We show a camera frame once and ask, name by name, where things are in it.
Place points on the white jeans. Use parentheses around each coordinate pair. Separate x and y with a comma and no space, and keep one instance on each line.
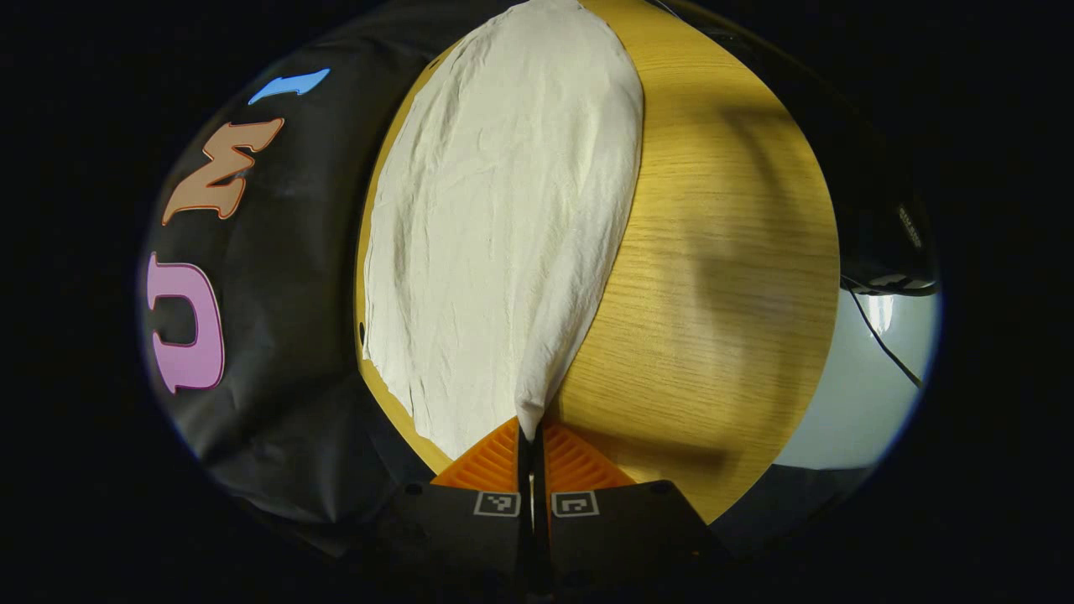
(503,210)

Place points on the black backdrop cloth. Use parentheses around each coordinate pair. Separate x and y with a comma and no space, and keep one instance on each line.
(294,294)

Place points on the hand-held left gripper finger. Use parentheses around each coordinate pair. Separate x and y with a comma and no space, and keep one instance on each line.
(541,545)
(524,545)

